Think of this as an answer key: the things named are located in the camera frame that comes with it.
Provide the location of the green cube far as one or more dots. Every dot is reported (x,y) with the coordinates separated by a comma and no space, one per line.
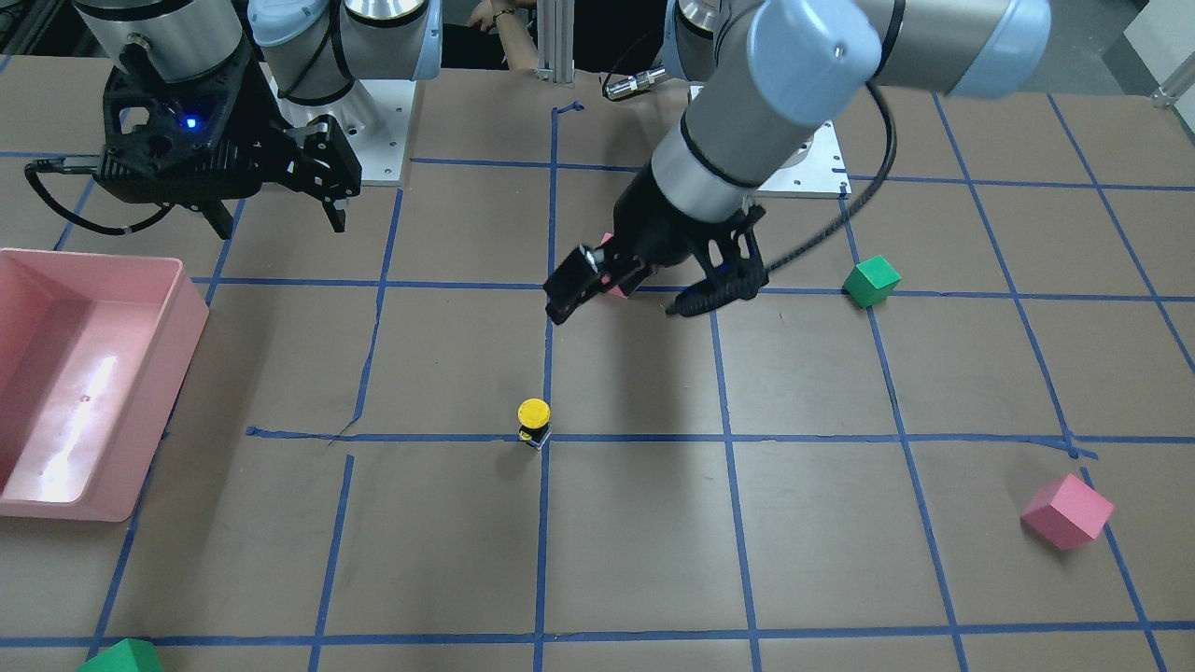
(127,655)

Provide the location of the yellow push button switch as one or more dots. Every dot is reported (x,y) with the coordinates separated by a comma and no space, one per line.
(534,416)

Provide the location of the pink cube front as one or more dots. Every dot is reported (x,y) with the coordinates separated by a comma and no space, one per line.
(1067,513)

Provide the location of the pink cube near centre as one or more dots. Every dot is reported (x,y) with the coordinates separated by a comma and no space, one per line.
(617,265)

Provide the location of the pink cube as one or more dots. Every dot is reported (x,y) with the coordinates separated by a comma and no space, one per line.
(617,265)
(1067,513)

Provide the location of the seated person black shirt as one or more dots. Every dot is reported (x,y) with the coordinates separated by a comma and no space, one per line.
(519,50)

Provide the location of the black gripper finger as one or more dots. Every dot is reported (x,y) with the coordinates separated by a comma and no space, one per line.
(730,257)
(578,279)

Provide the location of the pink plastic bin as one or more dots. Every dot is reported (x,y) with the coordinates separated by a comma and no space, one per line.
(94,350)

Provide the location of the green cube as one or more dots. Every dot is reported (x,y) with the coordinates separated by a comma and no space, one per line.
(127,655)
(871,281)

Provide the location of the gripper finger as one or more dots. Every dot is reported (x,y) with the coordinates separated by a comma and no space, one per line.
(327,168)
(219,217)

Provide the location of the green cube centre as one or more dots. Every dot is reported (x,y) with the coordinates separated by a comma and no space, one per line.
(871,281)

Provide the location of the aluminium frame post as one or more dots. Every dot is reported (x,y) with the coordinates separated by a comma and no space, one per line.
(554,20)

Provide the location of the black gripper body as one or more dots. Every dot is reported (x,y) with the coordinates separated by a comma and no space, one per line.
(659,224)

